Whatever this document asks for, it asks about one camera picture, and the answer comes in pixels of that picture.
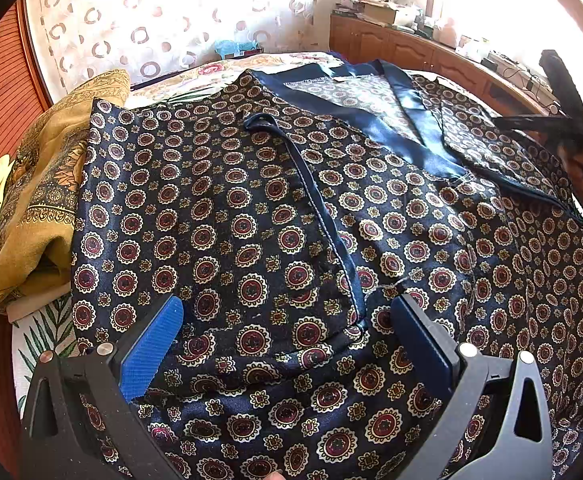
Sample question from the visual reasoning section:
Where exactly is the floral bed sheet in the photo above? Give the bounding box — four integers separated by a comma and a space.
126, 50, 352, 106

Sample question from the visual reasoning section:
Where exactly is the pink bottle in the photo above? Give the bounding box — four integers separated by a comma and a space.
439, 17, 459, 46

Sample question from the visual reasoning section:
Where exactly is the yellow patterned cloth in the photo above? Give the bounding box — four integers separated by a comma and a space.
0, 69, 131, 313

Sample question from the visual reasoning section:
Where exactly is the leaf-print blanket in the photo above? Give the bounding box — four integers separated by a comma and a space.
9, 62, 252, 411

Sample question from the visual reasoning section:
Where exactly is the person's right hand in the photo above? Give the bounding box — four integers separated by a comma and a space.
564, 146, 583, 186

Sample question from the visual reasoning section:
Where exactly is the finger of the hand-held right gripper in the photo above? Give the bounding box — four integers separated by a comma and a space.
493, 114, 583, 142
538, 49, 583, 131

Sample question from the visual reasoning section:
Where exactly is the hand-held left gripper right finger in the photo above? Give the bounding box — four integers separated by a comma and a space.
390, 292, 555, 480

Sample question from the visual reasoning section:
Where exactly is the white circle-print curtain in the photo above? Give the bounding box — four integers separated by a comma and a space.
24, 0, 342, 96

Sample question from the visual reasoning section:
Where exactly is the wooden slatted wardrobe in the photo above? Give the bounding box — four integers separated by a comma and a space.
0, 0, 52, 211

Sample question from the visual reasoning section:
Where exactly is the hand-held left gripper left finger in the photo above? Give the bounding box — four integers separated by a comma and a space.
20, 295, 187, 480

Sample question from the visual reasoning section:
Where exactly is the wooden cabinet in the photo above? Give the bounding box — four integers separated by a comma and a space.
329, 12, 562, 116

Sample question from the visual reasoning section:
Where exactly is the navy patterned satin robe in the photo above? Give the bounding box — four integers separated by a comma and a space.
69, 57, 583, 480

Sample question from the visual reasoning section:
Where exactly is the bright window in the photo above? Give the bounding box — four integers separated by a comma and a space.
431, 0, 583, 111

